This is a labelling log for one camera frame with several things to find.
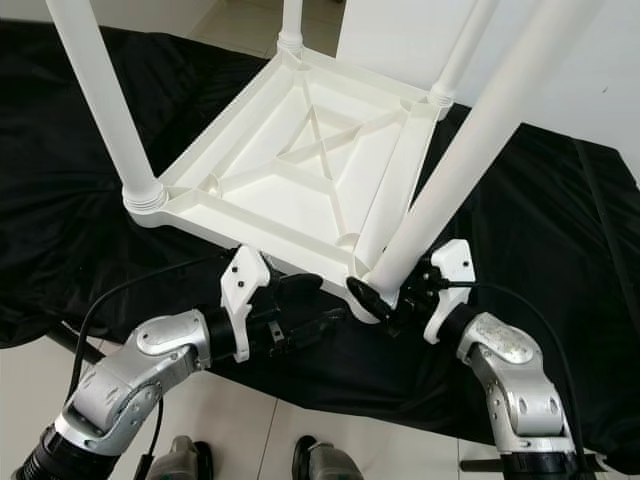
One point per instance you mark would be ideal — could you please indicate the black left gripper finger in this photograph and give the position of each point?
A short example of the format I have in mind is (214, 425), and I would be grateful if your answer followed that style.
(315, 323)
(300, 285)

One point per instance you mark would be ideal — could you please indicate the grey right robot foot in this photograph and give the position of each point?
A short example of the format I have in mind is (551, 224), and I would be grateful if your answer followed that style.
(325, 462)

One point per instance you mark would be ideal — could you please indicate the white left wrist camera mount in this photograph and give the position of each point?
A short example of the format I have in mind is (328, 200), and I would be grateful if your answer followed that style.
(245, 280)

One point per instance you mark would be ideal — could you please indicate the black table cloth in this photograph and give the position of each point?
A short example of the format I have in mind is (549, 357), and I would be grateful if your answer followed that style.
(60, 200)

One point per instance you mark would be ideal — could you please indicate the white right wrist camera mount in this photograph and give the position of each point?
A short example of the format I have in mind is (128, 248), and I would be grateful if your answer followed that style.
(458, 260)

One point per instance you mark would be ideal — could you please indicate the grey robot foot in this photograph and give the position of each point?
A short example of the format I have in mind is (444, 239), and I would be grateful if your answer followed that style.
(325, 462)
(175, 462)

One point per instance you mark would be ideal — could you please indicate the grey left robot foot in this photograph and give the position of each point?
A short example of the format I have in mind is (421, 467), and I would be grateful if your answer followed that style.
(175, 462)

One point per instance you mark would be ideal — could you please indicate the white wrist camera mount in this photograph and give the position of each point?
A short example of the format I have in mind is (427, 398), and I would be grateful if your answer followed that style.
(245, 280)
(458, 260)

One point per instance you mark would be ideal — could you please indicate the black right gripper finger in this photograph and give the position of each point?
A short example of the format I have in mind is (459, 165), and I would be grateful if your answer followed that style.
(370, 298)

